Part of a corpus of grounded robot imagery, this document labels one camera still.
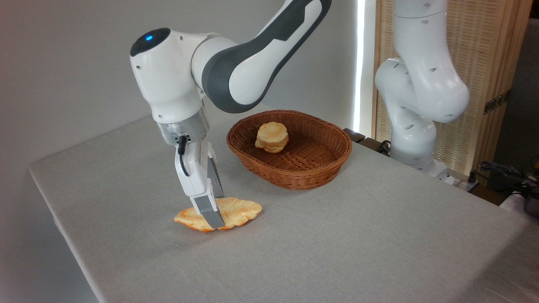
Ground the black cable bundle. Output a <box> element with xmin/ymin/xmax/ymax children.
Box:
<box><xmin>479</xmin><ymin>161</ymin><xmax>539</xmax><ymax>198</ymax></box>

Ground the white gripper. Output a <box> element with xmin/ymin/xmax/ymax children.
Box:
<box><xmin>174</xmin><ymin>141</ymin><xmax>225</xmax><ymax>229</ymax></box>

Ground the grey tablecloth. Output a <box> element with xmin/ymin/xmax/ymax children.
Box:
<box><xmin>29</xmin><ymin>103</ymin><xmax>539</xmax><ymax>303</ymax></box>

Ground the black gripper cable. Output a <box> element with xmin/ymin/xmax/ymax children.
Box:
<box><xmin>177</xmin><ymin>135</ymin><xmax>190</xmax><ymax>177</ymax></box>

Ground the black screen hinge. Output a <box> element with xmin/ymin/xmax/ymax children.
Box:
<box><xmin>483</xmin><ymin>90</ymin><xmax>511</xmax><ymax>115</ymax></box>

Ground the round bread bun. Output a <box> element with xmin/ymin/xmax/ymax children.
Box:
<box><xmin>255</xmin><ymin>122</ymin><xmax>289</xmax><ymax>154</ymax></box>

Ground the leaf-shaped bread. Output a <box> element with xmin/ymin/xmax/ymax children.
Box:
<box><xmin>174</xmin><ymin>197</ymin><xmax>263</xmax><ymax>232</ymax></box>

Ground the wooden rattan screen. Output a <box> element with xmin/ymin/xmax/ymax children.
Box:
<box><xmin>373</xmin><ymin>0</ymin><xmax>533</xmax><ymax>177</ymax></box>

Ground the brown wicker basket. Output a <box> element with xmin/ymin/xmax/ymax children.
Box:
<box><xmin>226</xmin><ymin>110</ymin><xmax>353</xmax><ymax>191</ymax></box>

